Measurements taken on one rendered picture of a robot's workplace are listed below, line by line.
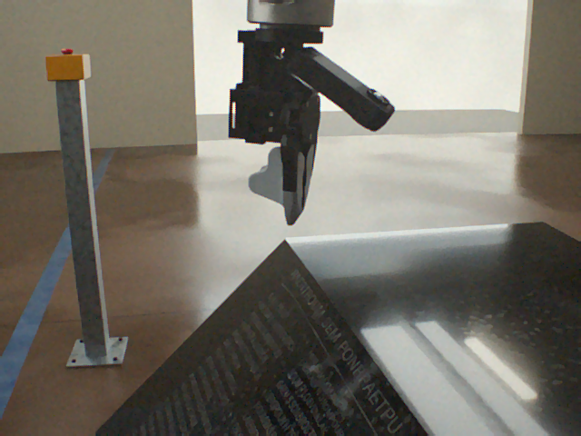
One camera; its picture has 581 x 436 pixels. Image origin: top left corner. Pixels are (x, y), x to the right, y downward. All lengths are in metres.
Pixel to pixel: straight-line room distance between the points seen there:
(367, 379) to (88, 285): 1.75
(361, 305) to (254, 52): 0.28
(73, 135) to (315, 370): 1.60
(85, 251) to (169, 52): 4.95
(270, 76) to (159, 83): 6.24
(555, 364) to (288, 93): 0.35
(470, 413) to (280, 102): 0.35
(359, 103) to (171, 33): 6.30
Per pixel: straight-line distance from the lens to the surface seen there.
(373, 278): 0.57
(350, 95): 0.57
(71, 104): 1.97
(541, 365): 0.45
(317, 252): 0.64
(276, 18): 0.57
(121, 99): 6.87
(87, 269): 2.09
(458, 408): 0.39
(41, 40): 6.96
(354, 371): 0.44
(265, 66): 0.61
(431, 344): 0.46
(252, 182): 0.63
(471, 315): 0.51
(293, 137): 0.58
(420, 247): 0.67
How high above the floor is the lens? 1.08
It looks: 17 degrees down
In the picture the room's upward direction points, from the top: straight up
